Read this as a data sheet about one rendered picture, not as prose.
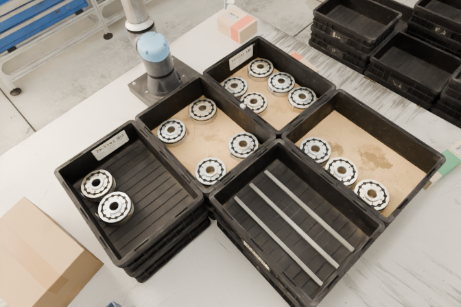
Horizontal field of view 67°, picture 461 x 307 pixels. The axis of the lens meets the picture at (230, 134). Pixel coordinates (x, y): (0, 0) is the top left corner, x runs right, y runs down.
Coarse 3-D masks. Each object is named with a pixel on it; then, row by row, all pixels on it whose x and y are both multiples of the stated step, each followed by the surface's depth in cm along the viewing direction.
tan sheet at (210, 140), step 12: (180, 120) 129; (216, 120) 128; (228, 120) 127; (156, 132) 126; (192, 132) 125; (204, 132) 125; (216, 132) 125; (228, 132) 124; (192, 144) 122; (204, 144) 122; (216, 144) 122; (180, 156) 120; (192, 156) 120; (204, 156) 119; (216, 156) 119; (228, 156) 119; (192, 168) 117; (228, 168) 116
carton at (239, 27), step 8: (232, 8) 175; (224, 16) 171; (232, 16) 171; (240, 16) 170; (248, 16) 170; (224, 24) 169; (232, 24) 167; (240, 24) 167; (248, 24) 167; (256, 24) 170; (224, 32) 173; (232, 32) 169; (240, 32) 164; (248, 32) 169; (256, 32) 174; (240, 40) 168
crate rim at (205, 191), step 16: (192, 80) 126; (208, 80) 126; (224, 96) 121; (144, 112) 119; (144, 128) 116; (160, 144) 111; (176, 160) 107; (192, 176) 104; (224, 176) 103; (208, 192) 100
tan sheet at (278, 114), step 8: (240, 72) 141; (248, 80) 138; (248, 88) 136; (256, 88) 135; (264, 88) 135; (272, 96) 133; (272, 104) 130; (280, 104) 130; (272, 112) 128; (280, 112) 128; (288, 112) 128; (296, 112) 127; (272, 120) 126; (280, 120) 126; (288, 120) 126; (280, 128) 124
